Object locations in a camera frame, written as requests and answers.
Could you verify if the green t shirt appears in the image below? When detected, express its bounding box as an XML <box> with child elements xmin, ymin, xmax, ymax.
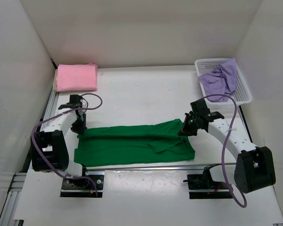
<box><xmin>74</xmin><ymin>119</ymin><xmax>195</xmax><ymax>167</ymax></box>

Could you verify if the beige t shirt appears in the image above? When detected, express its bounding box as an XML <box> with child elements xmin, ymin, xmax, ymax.
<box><xmin>52</xmin><ymin>69</ymin><xmax>58</xmax><ymax>92</ymax></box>

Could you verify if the pink t shirt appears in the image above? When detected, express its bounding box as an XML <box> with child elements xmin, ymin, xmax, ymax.
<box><xmin>56</xmin><ymin>63</ymin><xmax>98</xmax><ymax>92</ymax></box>

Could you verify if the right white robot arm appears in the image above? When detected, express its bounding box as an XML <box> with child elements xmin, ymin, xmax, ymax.
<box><xmin>178</xmin><ymin>99</ymin><xmax>276</xmax><ymax>194</ymax></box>

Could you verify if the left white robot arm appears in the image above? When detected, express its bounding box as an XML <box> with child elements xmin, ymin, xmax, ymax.
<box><xmin>31</xmin><ymin>94</ymin><xmax>90</xmax><ymax>189</ymax></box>

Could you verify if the lilac t shirt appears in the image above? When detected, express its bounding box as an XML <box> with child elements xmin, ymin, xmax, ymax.
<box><xmin>198</xmin><ymin>58</ymin><xmax>237</xmax><ymax>102</ymax></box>

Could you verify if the white plastic basket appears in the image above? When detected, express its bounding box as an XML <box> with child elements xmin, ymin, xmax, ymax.
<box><xmin>195</xmin><ymin>58</ymin><xmax>252</xmax><ymax>115</ymax></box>

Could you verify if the white front cover board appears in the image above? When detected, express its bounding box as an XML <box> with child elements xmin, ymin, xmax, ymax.
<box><xmin>14</xmin><ymin>170</ymin><xmax>283</xmax><ymax>226</ymax></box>

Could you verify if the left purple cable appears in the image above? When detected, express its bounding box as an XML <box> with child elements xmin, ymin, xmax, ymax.
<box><xmin>31</xmin><ymin>93</ymin><xmax>103</xmax><ymax>197</ymax></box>

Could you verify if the purple cable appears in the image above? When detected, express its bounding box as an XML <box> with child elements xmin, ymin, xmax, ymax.
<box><xmin>198</xmin><ymin>94</ymin><xmax>248</xmax><ymax>208</ymax></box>
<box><xmin>31</xmin><ymin>93</ymin><xmax>103</xmax><ymax>197</ymax></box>

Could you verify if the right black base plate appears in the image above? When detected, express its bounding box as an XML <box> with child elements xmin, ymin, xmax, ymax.
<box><xmin>183</xmin><ymin>174</ymin><xmax>228</xmax><ymax>190</ymax></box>

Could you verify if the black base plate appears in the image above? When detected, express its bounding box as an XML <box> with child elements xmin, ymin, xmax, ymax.
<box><xmin>61</xmin><ymin>173</ymin><xmax>105</xmax><ymax>192</ymax></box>
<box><xmin>183</xmin><ymin>174</ymin><xmax>228</xmax><ymax>190</ymax></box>

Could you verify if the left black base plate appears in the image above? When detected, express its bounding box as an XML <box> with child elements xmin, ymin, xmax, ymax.
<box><xmin>61</xmin><ymin>173</ymin><xmax>105</xmax><ymax>192</ymax></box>

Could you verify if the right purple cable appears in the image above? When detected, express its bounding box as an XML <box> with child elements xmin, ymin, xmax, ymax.
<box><xmin>198</xmin><ymin>94</ymin><xmax>248</xmax><ymax>208</ymax></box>

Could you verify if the aluminium frame rail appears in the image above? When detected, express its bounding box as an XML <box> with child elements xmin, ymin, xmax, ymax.
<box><xmin>0</xmin><ymin>91</ymin><xmax>58</xmax><ymax>226</ymax></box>

